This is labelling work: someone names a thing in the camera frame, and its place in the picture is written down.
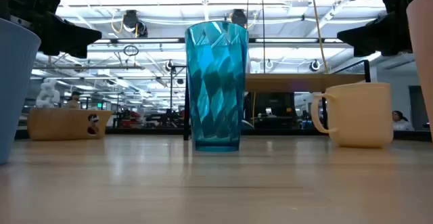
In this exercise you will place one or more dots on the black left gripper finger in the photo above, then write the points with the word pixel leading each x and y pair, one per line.
pixel 64 50
pixel 71 32

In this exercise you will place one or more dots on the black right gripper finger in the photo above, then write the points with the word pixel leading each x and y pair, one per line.
pixel 375 32
pixel 379 50

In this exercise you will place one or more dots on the tall peach plastic cup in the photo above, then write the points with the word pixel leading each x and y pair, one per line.
pixel 424 48

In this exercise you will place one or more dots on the grey-blue ribbed cup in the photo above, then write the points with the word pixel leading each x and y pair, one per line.
pixel 17 88

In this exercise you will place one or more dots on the blue faceted plastic tumbler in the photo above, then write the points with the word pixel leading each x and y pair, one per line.
pixel 216 88

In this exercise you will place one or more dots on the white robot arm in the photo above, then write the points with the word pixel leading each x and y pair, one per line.
pixel 47 93

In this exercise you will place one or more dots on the person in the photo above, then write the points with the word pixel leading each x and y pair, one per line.
pixel 402 122
pixel 73 100

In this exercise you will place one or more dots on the black monitor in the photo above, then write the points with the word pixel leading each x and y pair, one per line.
pixel 274 100

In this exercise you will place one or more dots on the wooden shelf with black frame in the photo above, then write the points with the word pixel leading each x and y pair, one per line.
pixel 287 82

